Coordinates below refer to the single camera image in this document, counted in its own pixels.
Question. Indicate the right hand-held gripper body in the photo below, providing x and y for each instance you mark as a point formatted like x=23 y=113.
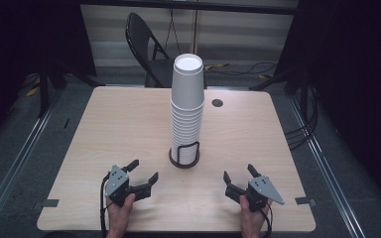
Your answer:
x=262 y=190

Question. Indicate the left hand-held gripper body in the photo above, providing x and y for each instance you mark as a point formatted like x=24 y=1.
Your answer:
x=116 y=185

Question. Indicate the stack of white paper cups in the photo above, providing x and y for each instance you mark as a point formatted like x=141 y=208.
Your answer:
x=187 y=109

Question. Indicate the person's right hand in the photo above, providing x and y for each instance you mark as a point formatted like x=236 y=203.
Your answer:
x=253 y=223

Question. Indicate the person's left hand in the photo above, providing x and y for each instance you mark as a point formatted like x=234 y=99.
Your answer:
x=119 y=219

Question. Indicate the grey tape strip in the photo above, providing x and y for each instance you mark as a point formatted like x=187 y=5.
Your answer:
x=304 y=201
x=49 y=203

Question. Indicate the short black floor tape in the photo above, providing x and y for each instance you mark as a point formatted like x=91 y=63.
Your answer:
x=66 y=123

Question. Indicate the round dark table grommet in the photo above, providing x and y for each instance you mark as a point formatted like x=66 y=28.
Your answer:
x=217 y=102

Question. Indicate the dark metal stand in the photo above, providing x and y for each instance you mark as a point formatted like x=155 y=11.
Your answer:
x=278 y=79
x=43 y=92

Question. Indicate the black folding chair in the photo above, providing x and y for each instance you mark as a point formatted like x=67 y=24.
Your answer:
x=139 y=36

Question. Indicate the metal floor rail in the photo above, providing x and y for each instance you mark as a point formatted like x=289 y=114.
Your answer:
x=327 y=165
x=16 y=165

